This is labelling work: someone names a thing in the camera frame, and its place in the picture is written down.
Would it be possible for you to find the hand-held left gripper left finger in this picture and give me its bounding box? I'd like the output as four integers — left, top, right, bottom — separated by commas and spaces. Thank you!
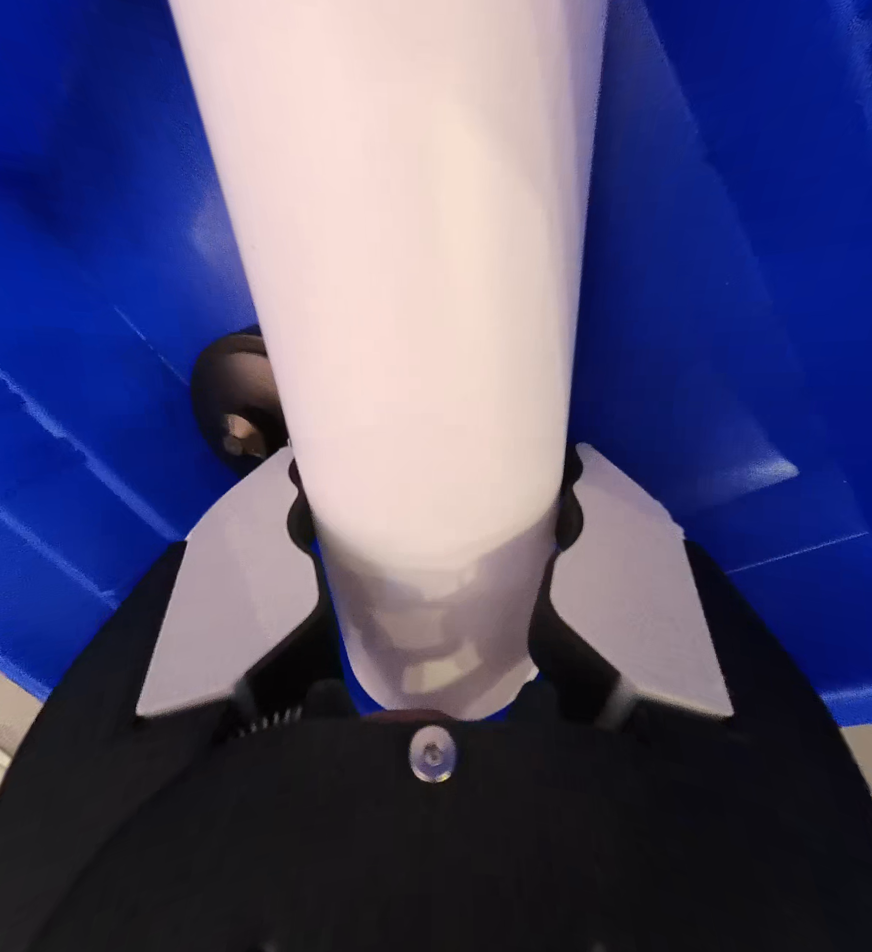
136, 459, 333, 722

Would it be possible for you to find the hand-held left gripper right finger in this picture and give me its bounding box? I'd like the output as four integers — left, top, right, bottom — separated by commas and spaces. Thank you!
529, 444, 735, 725

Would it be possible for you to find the black bottle lid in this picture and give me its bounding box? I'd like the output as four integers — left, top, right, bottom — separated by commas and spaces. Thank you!
191, 331, 291, 477

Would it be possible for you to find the white bottle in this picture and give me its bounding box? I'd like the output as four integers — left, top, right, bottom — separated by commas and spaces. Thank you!
169, 0, 611, 722

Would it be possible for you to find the blue plastic bin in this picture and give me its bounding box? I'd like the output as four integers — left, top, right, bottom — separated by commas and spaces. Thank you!
0, 0, 872, 727

